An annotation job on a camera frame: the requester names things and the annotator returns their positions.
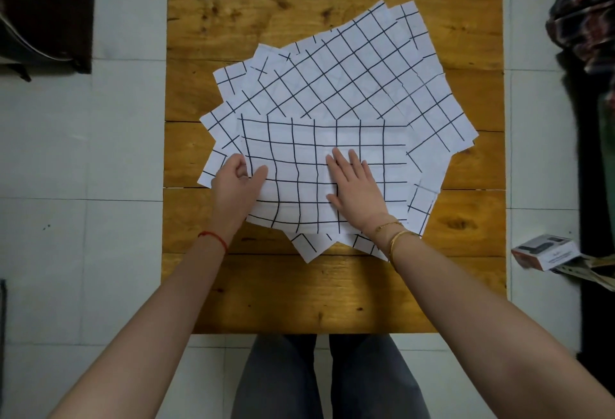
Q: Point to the person's right forearm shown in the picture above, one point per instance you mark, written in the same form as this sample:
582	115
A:
480	327

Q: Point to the person's left forearm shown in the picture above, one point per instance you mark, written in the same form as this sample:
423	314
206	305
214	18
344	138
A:
144	337

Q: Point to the person's left hand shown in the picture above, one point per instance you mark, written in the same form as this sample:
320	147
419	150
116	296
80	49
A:
235	197

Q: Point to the person's right hand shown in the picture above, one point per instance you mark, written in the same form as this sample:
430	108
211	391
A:
360	193

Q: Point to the dark red refrigerator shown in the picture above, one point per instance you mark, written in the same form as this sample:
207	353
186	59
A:
2	327

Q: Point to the cream and denim armchair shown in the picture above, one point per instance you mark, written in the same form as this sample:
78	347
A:
43	15

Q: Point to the pile of grid cloths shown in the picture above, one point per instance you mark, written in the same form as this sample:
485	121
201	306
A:
360	63

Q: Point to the person's denim trousers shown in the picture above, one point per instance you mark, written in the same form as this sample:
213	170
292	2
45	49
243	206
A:
278	380

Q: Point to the small white orange box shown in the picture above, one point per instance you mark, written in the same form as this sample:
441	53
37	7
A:
552	257

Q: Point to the long cream and denim sofa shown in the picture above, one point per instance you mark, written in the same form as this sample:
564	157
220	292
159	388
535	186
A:
586	169

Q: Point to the green cloth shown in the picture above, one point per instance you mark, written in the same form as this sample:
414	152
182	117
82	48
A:
609	145

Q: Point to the wooden table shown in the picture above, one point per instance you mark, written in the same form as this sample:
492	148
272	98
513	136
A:
312	294

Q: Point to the red plaid blanket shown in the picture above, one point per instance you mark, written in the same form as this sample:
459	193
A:
586	15

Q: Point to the gold bangle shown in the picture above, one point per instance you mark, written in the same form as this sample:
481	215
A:
401	237

